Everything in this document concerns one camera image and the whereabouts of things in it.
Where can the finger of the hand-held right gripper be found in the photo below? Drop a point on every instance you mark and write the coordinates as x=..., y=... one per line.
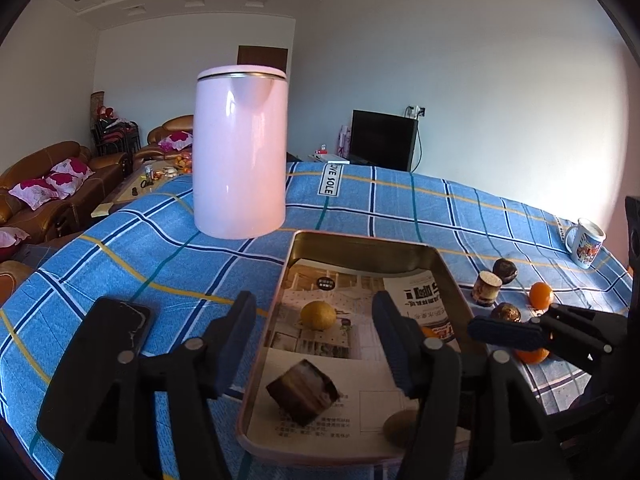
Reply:
x=500, y=332

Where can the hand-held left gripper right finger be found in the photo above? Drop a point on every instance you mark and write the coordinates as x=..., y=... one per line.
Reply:
x=395, y=340

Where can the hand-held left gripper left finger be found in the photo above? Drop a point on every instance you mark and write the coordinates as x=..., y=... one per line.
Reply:
x=235, y=340

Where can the orange mandarin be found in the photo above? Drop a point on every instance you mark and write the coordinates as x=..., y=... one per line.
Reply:
x=430, y=332
x=532, y=356
x=541, y=295

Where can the small cupcake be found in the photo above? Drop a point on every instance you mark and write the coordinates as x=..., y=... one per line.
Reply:
x=486, y=290

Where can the metal tin box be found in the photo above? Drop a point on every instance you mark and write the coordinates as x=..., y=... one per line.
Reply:
x=280, y=285

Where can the chocolate cake piece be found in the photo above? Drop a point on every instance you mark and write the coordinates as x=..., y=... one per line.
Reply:
x=302, y=390

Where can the newspaper liner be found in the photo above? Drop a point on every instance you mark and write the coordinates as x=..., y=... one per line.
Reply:
x=365, y=390

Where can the small yellow fruit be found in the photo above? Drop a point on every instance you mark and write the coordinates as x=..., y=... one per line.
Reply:
x=317, y=315

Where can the brown-green round fruit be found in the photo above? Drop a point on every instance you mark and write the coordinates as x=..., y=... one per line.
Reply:
x=397, y=430

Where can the white printed mug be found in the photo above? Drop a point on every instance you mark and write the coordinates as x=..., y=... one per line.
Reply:
x=586, y=242

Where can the blue plaid tablecloth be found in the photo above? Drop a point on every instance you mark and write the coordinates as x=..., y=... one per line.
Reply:
x=375, y=205

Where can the pink electric kettle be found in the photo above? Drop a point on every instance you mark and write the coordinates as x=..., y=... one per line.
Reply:
x=240, y=160

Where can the wooden coffee table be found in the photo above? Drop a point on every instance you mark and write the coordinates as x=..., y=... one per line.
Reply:
x=135, y=182

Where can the white flat box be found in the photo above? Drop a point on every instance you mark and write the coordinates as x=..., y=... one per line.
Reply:
x=325, y=155

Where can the black television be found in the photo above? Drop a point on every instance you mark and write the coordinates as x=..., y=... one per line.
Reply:
x=382, y=140

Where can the pink flowered armchair pillow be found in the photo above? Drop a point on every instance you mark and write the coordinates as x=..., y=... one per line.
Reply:
x=176, y=142

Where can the brown leather armchair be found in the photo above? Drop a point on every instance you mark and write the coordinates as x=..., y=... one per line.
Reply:
x=172, y=124

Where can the brown leather seat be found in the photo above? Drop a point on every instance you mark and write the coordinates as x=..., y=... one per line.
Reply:
x=12, y=280

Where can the white pillow with pink flowers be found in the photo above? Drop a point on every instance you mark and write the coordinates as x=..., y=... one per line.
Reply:
x=35, y=194
x=70, y=172
x=11, y=236

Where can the stack of dark chairs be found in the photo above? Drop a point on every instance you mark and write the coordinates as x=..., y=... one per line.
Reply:
x=115, y=137

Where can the brown leather sofa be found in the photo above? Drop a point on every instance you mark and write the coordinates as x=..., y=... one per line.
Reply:
x=55, y=155

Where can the brown wooden door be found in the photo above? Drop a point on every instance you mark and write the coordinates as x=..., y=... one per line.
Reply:
x=262, y=57

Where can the wall socket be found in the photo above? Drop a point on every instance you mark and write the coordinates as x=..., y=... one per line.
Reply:
x=416, y=111

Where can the woven wall hanging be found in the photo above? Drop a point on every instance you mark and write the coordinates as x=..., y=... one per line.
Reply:
x=97, y=107

